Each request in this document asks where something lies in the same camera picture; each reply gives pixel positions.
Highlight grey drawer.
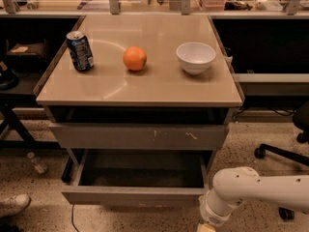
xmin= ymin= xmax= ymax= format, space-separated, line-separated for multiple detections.
xmin=62 ymin=150 xmax=208 ymax=207
xmin=50 ymin=123 xmax=229 ymax=151

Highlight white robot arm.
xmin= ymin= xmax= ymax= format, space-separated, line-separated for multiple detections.
xmin=199 ymin=167 xmax=309 ymax=227

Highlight grey top drawer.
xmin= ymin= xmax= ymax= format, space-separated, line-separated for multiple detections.
xmin=50 ymin=123 xmax=229 ymax=151

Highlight beige drawer cabinet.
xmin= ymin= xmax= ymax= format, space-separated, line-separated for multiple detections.
xmin=33 ymin=14 xmax=245 ymax=176

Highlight white bowl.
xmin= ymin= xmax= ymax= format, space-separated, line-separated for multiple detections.
xmin=176 ymin=42 xmax=216 ymax=74

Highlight clear plastic bottle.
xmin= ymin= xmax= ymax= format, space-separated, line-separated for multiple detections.
xmin=27 ymin=152 xmax=47 ymax=174

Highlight orange fruit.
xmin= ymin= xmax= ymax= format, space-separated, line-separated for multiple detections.
xmin=123 ymin=46 xmax=147 ymax=72

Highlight white shoe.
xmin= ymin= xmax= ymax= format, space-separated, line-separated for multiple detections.
xmin=0 ymin=194 xmax=31 ymax=218

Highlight blue soda can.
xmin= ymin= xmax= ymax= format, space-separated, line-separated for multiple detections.
xmin=67 ymin=31 xmax=94 ymax=72

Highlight black stand left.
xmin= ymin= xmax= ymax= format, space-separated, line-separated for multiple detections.
xmin=0 ymin=39 xmax=75 ymax=183

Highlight black cable on floor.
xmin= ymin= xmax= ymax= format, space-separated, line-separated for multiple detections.
xmin=70 ymin=204 xmax=77 ymax=232

